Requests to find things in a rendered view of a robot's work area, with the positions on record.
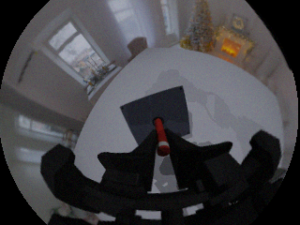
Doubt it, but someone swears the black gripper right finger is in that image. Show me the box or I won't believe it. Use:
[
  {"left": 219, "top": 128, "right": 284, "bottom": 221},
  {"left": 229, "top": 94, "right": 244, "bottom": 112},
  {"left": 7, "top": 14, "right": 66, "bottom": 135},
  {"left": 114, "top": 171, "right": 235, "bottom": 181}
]
[{"left": 164, "top": 127, "right": 233, "bottom": 190}]

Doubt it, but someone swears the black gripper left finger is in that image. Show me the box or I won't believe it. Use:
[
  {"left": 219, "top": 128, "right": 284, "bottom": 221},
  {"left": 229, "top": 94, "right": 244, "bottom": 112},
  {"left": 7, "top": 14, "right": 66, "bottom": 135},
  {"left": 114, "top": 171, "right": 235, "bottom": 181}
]
[{"left": 97, "top": 130, "right": 157, "bottom": 192}]

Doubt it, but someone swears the dark grey sloped panel with hole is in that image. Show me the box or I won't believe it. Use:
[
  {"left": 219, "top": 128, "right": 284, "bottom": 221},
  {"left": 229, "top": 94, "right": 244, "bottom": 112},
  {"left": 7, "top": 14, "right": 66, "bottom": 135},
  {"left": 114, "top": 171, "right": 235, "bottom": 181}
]
[{"left": 119, "top": 86, "right": 190, "bottom": 145}]

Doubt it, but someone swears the red peg with white band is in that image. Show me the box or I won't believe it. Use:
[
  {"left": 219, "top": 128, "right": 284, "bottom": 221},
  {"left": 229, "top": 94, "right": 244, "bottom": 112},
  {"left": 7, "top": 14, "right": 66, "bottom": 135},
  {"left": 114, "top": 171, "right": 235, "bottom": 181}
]
[{"left": 155, "top": 119, "right": 170, "bottom": 157}]

